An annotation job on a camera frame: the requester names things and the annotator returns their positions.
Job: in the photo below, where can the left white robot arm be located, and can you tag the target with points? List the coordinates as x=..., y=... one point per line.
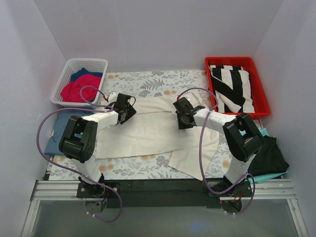
x=78, y=140

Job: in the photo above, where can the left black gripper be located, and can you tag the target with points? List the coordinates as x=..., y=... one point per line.
x=127, y=112

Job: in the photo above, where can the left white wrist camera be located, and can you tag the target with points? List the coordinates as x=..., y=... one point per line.
x=112, y=97

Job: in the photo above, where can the blue folded t-shirt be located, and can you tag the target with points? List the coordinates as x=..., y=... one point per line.
x=52, y=147

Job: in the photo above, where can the floral table mat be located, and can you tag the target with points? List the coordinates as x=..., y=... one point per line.
x=153, y=84

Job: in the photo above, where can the cream white t-shirt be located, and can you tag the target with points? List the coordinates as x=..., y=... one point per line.
x=154, y=130

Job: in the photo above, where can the red plastic bin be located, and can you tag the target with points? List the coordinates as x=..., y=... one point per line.
x=261, y=105

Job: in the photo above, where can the teal folded t-shirt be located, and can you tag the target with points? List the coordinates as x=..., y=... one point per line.
x=263, y=132

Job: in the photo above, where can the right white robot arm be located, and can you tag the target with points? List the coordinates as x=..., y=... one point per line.
x=242, y=135

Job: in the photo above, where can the aluminium frame rail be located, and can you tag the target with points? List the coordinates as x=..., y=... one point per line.
x=66, y=190

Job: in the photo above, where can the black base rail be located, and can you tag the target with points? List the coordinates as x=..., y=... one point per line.
x=161, y=193

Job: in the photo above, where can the black white striped shirt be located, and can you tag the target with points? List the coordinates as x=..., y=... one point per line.
x=231, y=86

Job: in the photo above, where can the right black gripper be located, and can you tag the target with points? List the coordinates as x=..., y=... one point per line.
x=181, y=118

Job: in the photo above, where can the navy blue t-shirt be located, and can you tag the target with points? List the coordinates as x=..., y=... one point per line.
x=82, y=72

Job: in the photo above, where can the white plastic laundry basket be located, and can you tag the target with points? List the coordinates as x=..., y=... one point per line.
x=72, y=66

